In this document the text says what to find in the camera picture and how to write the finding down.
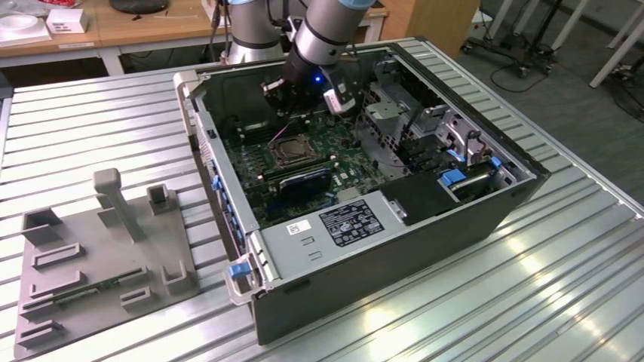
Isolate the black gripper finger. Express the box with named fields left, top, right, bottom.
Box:
left=259, top=78, right=286, bottom=102

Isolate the metal locking lever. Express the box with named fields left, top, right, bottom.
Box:
left=269, top=121, right=301, bottom=145

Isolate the silver CPU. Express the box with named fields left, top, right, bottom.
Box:
left=278, top=140, right=309, bottom=158

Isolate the metal socket cover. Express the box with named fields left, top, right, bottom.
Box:
left=269, top=134, right=322, bottom=167

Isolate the CPU socket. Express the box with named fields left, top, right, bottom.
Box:
left=266, top=133, right=323, bottom=167

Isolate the grey metal drive cage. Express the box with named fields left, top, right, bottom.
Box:
left=358, top=81, right=419, bottom=169

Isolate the green motherboard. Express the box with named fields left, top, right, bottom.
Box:
left=223, top=112, right=387, bottom=227

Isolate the black expansion card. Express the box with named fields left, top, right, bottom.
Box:
left=263, top=167, right=334, bottom=223

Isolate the wooden desk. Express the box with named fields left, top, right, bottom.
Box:
left=0, top=0, right=391, bottom=78

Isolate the wooden cabinet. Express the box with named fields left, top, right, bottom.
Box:
left=405, top=0, right=479, bottom=60

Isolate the black round object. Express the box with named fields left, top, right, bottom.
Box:
left=109, top=0, right=170, bottom=14

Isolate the black plastic shroud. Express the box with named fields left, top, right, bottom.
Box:
left=379, top=175, right=462, bottom=226

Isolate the silver power supply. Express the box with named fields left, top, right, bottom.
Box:
left=249, top=190, right=409, bottom=288

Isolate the white cardboard box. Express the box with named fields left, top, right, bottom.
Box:
left=43, top=9, right=91, bottom=35

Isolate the black rolling stand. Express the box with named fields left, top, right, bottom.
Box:
left=461, top=0, right=563, bottom=78

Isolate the white bowl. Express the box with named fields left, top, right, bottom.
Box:
left=0, top=13, right=51, bottom=42

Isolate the grey parts rack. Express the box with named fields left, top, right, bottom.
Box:
left=14, top=167, right=202, bottom=359

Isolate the open PC case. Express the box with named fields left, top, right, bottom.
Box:
left=173, top=36, right=550, bottom=346

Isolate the green RAM stick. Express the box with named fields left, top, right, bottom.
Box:
left=46, top=269, right=151, bottom=308

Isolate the white table leg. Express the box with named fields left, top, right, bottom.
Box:
left=587, top=0, right=644, bottom=90

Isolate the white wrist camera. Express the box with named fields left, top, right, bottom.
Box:
left=321, top=67, right=358, bottom=115

